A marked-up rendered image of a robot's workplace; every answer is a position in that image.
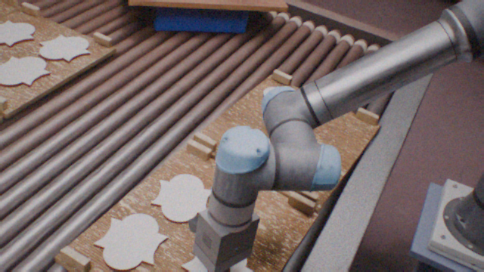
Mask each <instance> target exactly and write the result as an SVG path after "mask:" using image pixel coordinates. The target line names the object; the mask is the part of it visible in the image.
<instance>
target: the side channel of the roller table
mask: <svg viewBox="0 0 484 272"><path fill-rule="evenodd" d="M285 2H286V3H287V5H288V7H289V8H288V12H289V13H290V15H291V18H292V17H295V16H299V17H301V18H302V20H303V22H304V23H305V22H306V21H308V20H311V21H313V22H314V23H315V28H316V27H318V26H320V25H325V26H326V27H327V28H328V33H329V32H331V31H332V30H335V29H336V30H339V31H340V33H341V38H342V37H344V36H345V35H351V36H353V37H354V39H355V42H357V41H358V40H359V39H364V40H365V41H366V42H367V43H368V47H367V49H368V48H369V47H371V46H372V45H374V44H376V45H379V46H380V47H381V48H383V47H385V46H387V45H389V44H391V43H393V42H395V41H397V40H399V39H401V38H403V37H402V36H398V35H396V34H393V33H391V32H387V31H385V30H382V29H379V28H377V27H374V26H370V25H367V24H366V23H362V22H359V21H357V20H353V19H351V18H348V17H344V16H342V15H339V14H336V13H334V12H331V11H327V10H325V9H323V8H319V7H316V6H314V5H311V4H308V3H305V2H301V1H300V0H285ZM355 42H354V44H355Z"/></svg>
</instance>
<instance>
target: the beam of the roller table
mask: <svg viewBox="0 0 484 272"><path fill-rule="evenodd" d="M433 74H434V73H431V74H429V75H428V76H425V77H423V78H422V79H418V80H417V81H413V82H411V83H409V84H407V85H404V86H402V87H401V88H399V89H397V90H396V91H395V93H394V95H393V96H392V99H391V101H390V102H389V104H388V106H387V108H386V110H385V112H384V114H383V115H382V117H381V119H380V121H379V123H378V125H381V127H380V130H379V131H378V133H376V135H375V136H374V138H373V139H372V141H371V142H370V143H369V145H368V146H367V147H366V149H365V150H364V152H363V154H362V155H361V158H360V159H359V161H358V163H357V165H356V167H355V169H354V171H353V173H352V174H351V176H350V178H349V180H348V182H347V184H346V186H345V187H344V188H343V191H342V193H341V194H340V197H339V199H338V200H337V202H336V204H335V206H334V208H333V210H332V212H331V214H330V216H329V217H328V219H327V221H326V223H325V225H324V227H323V229H322V231H321V232H320V234H319V236H318V238H317V240H316V242H315V244H314V246H313V247H312V250H311V252H310V253H309V256H308V258H307V259H306V261H305V263H304V265H303V266H302V269H301V271H300V272H349V270H350V268H351V266H352V263H353V261H354V259H355V257H356V254H357V252H358V249H359V247H360V245H361V242H362V240H363V238H364V236H365V233H366V231H367V229H368V226H369V224H370V222H371V219H372V217H373V215H374V212H375V210H376V207H377V205H378V202H379V201H380V198H381V196H382V194H383V191H384V189H385V187H386V185H387V182H388V180H389V177H390V175H391V174H392V170H393V169H394V166H395V164H396V161H397V159H398V157H399V152H400V150H401V148H402V145H403V144H404V141H405V139H406V136H407V134H408V131H409V129H410V127H411V124H412V122H413V120H414V117H415V115H416V113H417V110H418V108H419V106H420V103H421V101H422V99H423V97H424V94H425V92H426V90H427V87H428V85H429V83H430V80H431V78H432V77H433Z"/></svg>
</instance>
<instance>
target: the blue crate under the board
mask: <svg viewBox="0 0 484 272"><path fill-rule="evenodd" d="M150 9H151V13H152V18H153V21H154V28H155V30H162V31H187V32H235V33H245V32H246V27H247V19H248V14H249V11H245V10H227V9H208V8H175V7H157V6H151V7H150Z"/></svg>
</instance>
